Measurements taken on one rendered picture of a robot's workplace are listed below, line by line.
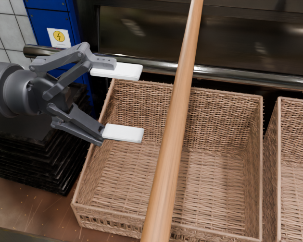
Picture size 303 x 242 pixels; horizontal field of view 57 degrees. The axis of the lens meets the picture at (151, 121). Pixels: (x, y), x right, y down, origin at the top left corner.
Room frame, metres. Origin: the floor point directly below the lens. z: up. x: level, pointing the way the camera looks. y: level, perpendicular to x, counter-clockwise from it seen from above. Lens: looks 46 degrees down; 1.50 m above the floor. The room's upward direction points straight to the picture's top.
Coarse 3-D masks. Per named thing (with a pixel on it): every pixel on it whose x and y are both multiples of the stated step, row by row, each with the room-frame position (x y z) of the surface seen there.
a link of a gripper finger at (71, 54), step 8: (72, 48) 0.35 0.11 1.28; (40, 56) 0.36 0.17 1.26; (48, 56) 0.36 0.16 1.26; (56, 56) 0.35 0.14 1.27; (64, 56) 0.33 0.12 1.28; (72, 56) 0.33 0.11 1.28; (80, 56) 0.33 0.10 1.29; (32, 64) 0.34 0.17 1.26; (40, 64) 0.34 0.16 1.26; (48, 64) 0.34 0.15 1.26; (56, 64) 0.33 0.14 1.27; (64, 64) 0.33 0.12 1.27
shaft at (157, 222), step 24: (192, 0) 0.70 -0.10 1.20; (192, 24) 0.57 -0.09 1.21; (192, 48) 0.48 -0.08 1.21; (192, 72) 0.41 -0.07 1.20; (168, 120) 0.29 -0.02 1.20; (168, 144) 0.24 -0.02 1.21; (168, 168) 0.20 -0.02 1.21; (168, 192) 0.17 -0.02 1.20; (168, 216) 0.14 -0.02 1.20; (144, 240) 0.11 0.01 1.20; (168, 240) 0.12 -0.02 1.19
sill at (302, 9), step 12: (168, 0) 0.84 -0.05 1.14; (180, 0) 0.84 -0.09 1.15; (204, 0) 0.82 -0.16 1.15; (216, 0) 0.81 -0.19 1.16; (228, 0) 0.81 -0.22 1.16; (240, 0) 0.80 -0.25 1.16; (252, 0) 0.79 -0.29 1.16; (264, 0) 0.79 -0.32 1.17; (276, 0) 0.78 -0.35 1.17; (288, 0) 0.78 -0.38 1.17; (300, 0) 0.77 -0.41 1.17; (300, 12) 0.77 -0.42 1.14
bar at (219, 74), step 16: (32, 48) 0.53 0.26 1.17; (48, 48) 0.53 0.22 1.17; (64, 48) 0.53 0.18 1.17; (144, 64) 0.48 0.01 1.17; (160, 64) 0.47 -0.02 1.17; (176, 64) 0.47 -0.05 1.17; (208, 64) 0.47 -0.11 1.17; (224, 80) 0.44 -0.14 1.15; (240, 80) 0.43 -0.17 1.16; (256, 80) 0.43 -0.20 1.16; (272, 80) 0.43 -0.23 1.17; (288, 80) 0.42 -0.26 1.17
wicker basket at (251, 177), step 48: (144, 96) 0.81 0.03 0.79; (192, 96) 0.78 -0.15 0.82; (240, 96) 0.75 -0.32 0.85; (144, 144) 0.74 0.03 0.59; (192, 144) 0.72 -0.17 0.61; (96, 192) 0.52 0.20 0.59; (144, 192) 0.52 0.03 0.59; (192, 192) 0.52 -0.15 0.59; (240, 192) 0.52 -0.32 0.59; (192, 240) 0.32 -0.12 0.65; (240, 240) 0.30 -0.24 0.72
